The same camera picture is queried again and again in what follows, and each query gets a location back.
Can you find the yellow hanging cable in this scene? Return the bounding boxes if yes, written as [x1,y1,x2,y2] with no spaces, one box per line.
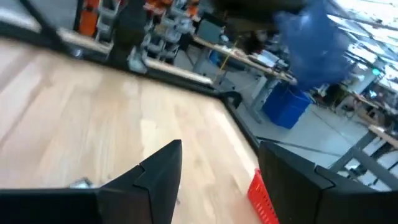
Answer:
[217,40,239,85]

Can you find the wooden desk grey legs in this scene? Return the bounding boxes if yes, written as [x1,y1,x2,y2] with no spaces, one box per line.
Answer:
[328,123,398,191]
[191,34,298,124]

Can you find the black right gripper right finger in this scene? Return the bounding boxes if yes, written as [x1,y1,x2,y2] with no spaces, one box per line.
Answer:
[257,141,398,224]

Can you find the blue storage bin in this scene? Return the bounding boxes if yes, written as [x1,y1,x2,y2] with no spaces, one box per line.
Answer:
[262,83,313,131]

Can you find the red plastic slotted basket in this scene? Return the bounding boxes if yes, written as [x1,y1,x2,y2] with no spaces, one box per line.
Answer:
[247,169,280,224]

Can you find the shelf with orange grey bins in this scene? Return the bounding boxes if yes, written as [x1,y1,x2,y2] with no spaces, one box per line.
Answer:
[76,0,200,63]

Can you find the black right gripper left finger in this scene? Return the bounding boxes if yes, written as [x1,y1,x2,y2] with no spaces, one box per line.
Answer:
[0,139,183,224]

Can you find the large blue cloth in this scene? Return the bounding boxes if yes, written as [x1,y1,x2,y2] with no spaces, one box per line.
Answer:
[274,2,354,91]

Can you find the black aluminium table frame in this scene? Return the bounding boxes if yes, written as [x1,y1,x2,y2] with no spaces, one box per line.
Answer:
[0,0,261,153]

